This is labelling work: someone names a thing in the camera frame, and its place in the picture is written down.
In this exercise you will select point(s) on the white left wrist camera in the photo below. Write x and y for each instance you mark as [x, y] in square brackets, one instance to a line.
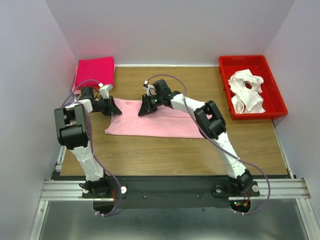
[104, 90]

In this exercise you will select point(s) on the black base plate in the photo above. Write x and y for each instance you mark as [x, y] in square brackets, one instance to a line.
[166, 192]

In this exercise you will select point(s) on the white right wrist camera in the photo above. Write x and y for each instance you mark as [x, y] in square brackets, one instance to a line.
[150, 89]

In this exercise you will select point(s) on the light pink t-shirt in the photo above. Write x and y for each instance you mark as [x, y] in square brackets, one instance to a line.
[164, 123]

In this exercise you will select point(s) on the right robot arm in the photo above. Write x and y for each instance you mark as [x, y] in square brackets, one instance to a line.
[210, 123]

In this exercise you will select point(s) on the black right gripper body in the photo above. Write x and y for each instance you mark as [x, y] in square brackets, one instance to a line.
[152, 102]

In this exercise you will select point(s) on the folded magenta t-shirt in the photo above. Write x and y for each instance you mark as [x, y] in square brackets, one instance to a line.
[100, 69]

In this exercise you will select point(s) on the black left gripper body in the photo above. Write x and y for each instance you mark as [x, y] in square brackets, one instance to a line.
[104, 106]

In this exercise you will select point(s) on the aluminium frame rail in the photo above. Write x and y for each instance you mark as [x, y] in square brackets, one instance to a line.
[295, 188]

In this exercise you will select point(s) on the red plastic bin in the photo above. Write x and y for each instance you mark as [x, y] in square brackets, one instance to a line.
[273, 102]

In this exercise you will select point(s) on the white crumpled t-shirt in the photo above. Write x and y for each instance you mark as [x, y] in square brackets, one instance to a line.
[247, 91]

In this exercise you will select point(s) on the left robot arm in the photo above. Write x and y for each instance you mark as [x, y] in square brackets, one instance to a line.
[74, 131]

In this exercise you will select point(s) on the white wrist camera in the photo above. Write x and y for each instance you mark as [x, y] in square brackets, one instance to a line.
[150, 89]
[104, 90]

